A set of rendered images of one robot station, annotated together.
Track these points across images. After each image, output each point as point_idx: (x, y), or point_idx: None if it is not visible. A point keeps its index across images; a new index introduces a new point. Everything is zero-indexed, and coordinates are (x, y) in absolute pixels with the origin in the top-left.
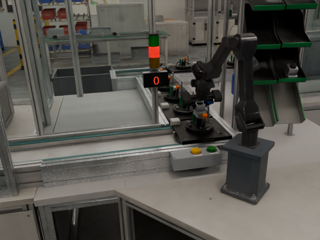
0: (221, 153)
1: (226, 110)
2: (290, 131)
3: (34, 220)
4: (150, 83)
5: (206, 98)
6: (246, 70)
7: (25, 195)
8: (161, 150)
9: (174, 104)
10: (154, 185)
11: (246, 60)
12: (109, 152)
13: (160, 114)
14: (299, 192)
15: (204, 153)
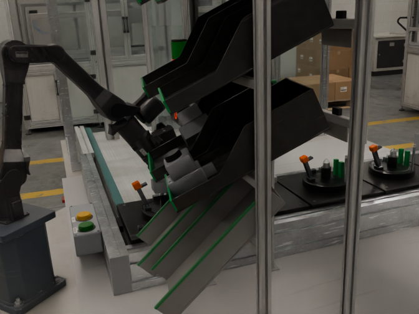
0: (73, 237)
1: (396, 273)
2: None
3: None
4: (173, 114)
5: (142, 158)
6: (3, 98)
7: (73, 173)
8: (96, 197)
9: (288, 186)
10: (65, 225)
11: (3, 82)
12: (108, 176)
13: None
14: None
15: (77, 223)
